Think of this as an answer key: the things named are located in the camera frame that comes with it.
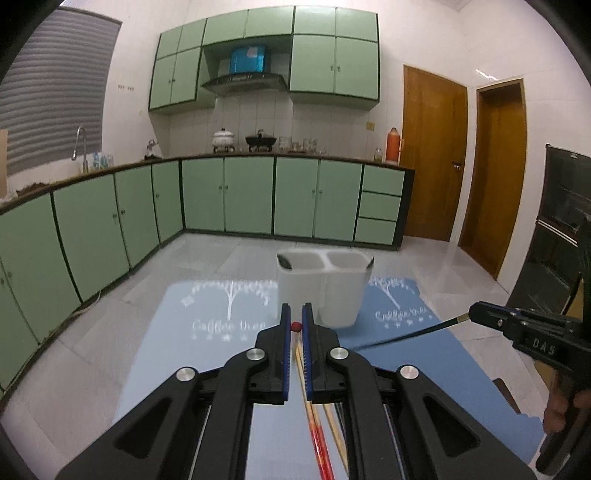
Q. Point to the steel faucet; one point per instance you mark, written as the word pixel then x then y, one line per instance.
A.
pixel 84 147

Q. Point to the green cabinet above hood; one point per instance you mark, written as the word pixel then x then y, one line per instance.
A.
pixel 247 25

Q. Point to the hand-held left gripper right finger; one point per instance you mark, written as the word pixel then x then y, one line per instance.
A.
pixel 307 355

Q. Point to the dark chopstick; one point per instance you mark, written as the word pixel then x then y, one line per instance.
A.
pixel 406 333

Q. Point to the wooden chopstick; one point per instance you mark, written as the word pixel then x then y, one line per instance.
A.
pixel 337 443

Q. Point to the green base cabinets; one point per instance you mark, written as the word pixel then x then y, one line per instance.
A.
pixel 249 194

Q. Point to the white cooking pot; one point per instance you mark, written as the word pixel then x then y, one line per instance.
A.
pixel 224 138

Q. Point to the black range hood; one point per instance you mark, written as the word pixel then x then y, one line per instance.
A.
pixel 244 83

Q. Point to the white two-compartment utensil holder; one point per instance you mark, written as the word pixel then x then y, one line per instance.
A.
pixel 341 295

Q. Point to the small glass jar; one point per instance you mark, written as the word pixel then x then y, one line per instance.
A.
pixel 378 156

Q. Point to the blue box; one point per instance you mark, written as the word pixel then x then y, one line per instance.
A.
pixel 248 60

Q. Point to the person's right hand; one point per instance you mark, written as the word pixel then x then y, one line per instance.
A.
pixel 556 406

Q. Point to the row of glass jars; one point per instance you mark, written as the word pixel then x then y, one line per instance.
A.
pixel 302 145

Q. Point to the small kettle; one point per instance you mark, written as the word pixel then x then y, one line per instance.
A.
pixel 153 150

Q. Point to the wooden door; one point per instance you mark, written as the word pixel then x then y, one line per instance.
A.
pixel 434 152

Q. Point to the black glass-front appliance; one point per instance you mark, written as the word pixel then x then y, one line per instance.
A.
pixel 563 203

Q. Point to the green cabinet drawer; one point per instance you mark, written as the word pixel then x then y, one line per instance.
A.
pixel 383 180
pixel 379 206
pixel 376 230

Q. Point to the orange thermos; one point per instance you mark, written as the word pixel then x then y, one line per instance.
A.
pixel 394 147

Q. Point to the wooden door frame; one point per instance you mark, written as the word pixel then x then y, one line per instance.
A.
pixel 468 184

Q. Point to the red chopstick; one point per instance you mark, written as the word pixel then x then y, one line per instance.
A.
pixel 319 438

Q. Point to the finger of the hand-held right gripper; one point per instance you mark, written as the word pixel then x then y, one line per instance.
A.
pixel 485 313

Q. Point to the grey window blind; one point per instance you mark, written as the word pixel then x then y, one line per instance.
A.
pixel 60 92

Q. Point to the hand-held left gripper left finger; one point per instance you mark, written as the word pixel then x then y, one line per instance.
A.
pixel 286 355

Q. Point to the wide green wall cabinet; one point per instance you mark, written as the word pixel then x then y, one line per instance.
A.
pixel 334 55

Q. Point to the black wok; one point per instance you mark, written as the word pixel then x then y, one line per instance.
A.
pixel 260 139

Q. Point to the blue printed table mat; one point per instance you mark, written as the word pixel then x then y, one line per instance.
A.
pixel 184 364
pixel 438 369

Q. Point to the bottles beside sink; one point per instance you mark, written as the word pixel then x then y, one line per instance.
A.
pixel 102 160

